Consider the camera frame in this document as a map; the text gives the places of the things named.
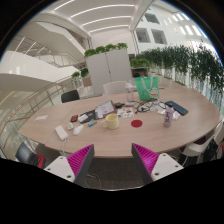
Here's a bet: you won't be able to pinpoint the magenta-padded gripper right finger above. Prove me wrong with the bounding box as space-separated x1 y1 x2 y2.
131 143 185 186

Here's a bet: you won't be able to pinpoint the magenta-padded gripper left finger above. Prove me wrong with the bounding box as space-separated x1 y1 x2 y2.
44 143 96 188

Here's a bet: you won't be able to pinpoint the lilac drink bottle black cap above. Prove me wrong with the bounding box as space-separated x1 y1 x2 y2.
163 105 175 129

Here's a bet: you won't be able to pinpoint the white computer mouse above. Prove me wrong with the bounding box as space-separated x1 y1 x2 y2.
72 124 85 136

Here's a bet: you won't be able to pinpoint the white power strip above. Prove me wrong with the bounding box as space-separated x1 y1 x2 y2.
54 124 69 141

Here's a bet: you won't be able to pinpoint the flat round red coaster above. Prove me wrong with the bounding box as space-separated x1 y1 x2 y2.
130 119 144 129

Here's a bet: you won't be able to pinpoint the small white card box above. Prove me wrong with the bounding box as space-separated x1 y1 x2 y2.
78 113 89 123

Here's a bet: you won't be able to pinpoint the black flat pad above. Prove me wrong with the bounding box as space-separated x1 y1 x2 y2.
77 109 98 125

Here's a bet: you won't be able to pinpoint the pale yellow mug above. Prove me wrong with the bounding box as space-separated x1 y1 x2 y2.
101 113 120 131

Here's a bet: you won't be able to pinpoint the colourful sticker sheet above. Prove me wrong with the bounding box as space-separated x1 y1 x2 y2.
116 107 135 119

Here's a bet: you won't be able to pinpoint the white paper slip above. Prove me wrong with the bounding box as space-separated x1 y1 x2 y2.
34 114 49 121

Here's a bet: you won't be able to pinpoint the brown box with printed paper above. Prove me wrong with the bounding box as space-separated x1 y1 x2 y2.
94 100 117 120

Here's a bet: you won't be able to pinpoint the dark blue keyboard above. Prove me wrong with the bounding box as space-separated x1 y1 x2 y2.
164 100 190 117

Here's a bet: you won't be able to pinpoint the black chair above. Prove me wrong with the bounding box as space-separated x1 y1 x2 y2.
60 89 81 104

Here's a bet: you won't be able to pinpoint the clear shaker bottle white lid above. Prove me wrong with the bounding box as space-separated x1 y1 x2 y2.
124 80 135 103

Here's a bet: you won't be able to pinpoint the green tote bag cat print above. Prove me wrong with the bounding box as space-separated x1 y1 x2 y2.
134 76 160 102

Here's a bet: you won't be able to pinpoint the brown planter with green plants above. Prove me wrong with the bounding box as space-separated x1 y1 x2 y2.
70 67 93 88

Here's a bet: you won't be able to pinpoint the white cabinet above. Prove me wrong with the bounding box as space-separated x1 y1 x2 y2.
85 49 133 96

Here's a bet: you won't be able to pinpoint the long green plant hedge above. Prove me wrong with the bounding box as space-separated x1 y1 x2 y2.
129 43 224 93

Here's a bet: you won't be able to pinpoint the green plants atop cabinet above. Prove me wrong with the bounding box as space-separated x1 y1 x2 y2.
83 42 129 59

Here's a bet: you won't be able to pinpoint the ceiling light strips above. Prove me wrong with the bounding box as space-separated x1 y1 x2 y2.
53 0 136 34

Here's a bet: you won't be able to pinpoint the tangled black cables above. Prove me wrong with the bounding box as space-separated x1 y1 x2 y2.
134 99 167 114

